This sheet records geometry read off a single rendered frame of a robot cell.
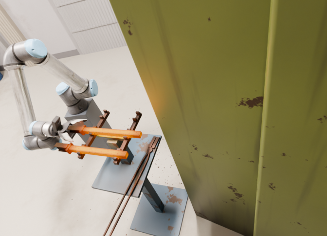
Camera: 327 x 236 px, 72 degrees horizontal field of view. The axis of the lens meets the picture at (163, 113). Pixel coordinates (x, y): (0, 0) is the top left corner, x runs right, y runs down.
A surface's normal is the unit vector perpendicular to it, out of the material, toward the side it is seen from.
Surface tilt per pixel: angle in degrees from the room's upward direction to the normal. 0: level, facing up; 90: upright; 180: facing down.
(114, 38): 90
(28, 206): 0
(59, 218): 0
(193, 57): 90
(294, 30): 90
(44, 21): 90
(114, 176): 0
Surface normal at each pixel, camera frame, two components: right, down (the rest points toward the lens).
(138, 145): -0.25, -0.68
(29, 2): -0.07, 0.72
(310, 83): -0.45, 0.71
